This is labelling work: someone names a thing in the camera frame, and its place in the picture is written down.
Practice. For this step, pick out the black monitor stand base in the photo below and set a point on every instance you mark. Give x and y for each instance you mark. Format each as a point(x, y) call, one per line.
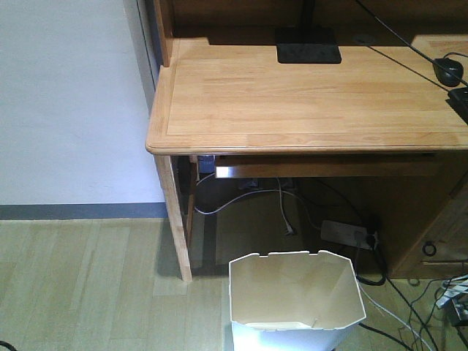
point(306, 43)

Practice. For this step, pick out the black keyboard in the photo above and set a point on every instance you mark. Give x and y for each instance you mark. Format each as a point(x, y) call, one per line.
point(458, 99)

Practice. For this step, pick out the white trash bin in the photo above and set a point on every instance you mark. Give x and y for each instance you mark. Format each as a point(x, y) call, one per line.
point(293, 301)

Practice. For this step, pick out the wooden desk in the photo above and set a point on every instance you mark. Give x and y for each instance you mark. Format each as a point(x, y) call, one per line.
point(378, 123)

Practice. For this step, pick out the white power strip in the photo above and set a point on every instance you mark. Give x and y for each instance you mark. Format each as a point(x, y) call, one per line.
point(348, 235)

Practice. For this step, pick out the black computer mouse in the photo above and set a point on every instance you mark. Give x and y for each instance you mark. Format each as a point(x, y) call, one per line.
point(448, 71)

